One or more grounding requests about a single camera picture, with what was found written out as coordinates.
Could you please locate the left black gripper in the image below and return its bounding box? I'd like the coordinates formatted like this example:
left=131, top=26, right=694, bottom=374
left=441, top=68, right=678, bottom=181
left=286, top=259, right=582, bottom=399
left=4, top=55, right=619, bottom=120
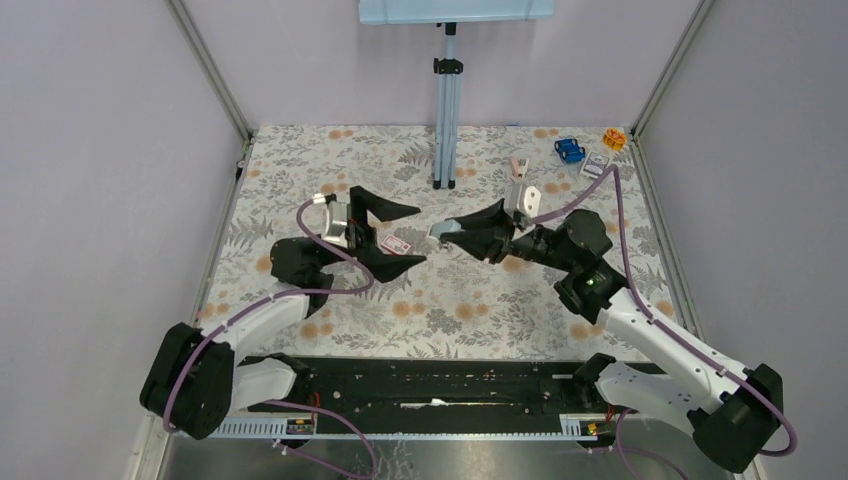
left=316, top=187, right=426, bottom=281

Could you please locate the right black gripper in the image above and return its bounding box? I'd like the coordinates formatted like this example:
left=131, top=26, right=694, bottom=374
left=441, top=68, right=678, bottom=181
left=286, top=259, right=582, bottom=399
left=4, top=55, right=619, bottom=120
left=440, top=197, right=575, bottom=272

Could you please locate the pink stapler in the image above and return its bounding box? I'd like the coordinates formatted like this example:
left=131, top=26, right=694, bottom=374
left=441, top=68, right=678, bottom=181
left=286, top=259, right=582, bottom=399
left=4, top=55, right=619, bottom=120
left=510, top=157, right=529, bottom=181

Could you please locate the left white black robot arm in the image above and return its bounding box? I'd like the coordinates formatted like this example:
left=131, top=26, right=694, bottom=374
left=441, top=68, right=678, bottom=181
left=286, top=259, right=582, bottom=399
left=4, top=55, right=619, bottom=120
left=139, top=186, right=425, bottom=440

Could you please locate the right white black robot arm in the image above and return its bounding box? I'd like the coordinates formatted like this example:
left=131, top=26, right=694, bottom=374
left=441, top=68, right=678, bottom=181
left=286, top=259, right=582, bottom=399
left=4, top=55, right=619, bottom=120
left=430, top=202, right=787, bottom=473

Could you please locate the red white staple box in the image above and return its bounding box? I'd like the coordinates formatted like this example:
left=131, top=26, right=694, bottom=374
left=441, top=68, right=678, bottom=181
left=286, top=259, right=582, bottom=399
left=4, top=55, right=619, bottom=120
left=379, top=235, right=411, bottom=255

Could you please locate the floral patterned table mat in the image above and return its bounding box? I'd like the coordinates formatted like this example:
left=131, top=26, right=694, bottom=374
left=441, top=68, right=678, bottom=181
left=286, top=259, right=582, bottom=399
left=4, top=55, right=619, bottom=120
left=198, top=125, right=676, bottom=362

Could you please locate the blue toy car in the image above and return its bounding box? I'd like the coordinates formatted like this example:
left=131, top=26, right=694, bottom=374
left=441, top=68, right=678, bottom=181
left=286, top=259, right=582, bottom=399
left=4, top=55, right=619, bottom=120
left=554, top=138, right=586, bottom=164

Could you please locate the orange round toy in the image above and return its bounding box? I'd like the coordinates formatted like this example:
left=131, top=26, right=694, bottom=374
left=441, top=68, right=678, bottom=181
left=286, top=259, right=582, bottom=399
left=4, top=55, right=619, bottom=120
left=602, top=128, right=627, bottom=151

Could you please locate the light blue tripod stand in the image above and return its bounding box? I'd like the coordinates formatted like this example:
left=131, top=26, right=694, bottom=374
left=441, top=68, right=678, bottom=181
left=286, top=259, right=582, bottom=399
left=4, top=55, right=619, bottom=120
left=432, top=22, right=464, bottom=190

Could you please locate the light blue board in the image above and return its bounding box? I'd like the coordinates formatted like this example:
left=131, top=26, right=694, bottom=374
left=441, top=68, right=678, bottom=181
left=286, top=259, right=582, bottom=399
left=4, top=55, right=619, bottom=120
left=358, top=0, right=556, bottom=25

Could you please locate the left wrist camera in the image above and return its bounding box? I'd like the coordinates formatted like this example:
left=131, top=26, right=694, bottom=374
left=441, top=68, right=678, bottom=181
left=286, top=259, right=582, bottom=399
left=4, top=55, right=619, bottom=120
left=312, top=194, right=350, bottom=248

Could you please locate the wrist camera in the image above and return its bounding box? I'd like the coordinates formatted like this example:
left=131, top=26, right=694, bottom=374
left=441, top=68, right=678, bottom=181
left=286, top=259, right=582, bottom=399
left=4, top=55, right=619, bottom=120
left=312, top=194, right=350, bottom=248
left=503, top=183, right=542, bottom=219

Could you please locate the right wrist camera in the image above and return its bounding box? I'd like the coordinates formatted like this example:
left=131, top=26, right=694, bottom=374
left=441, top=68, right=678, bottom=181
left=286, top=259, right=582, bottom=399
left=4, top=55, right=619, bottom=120
left=503, top=183, right=542, bottom=219

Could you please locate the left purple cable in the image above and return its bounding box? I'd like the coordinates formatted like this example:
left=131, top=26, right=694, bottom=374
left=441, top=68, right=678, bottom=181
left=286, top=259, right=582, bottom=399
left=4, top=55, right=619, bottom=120
left=162, top=195, right=376, bottom=435

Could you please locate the purple cable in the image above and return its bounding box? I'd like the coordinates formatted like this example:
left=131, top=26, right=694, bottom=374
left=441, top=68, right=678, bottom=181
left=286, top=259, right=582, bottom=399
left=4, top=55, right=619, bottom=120
left=529, top=164, right=800, bottom=458
left=162, top=195, right=376, bottom=435

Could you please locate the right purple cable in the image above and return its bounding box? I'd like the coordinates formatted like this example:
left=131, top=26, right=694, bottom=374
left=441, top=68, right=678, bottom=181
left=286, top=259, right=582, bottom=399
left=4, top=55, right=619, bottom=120
left=529, top=164, right=800, bottom=458

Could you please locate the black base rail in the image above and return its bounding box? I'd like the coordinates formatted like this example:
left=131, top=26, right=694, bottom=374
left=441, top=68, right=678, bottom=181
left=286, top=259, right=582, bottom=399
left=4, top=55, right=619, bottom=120
left=182, top=355, right=710, bottom=439

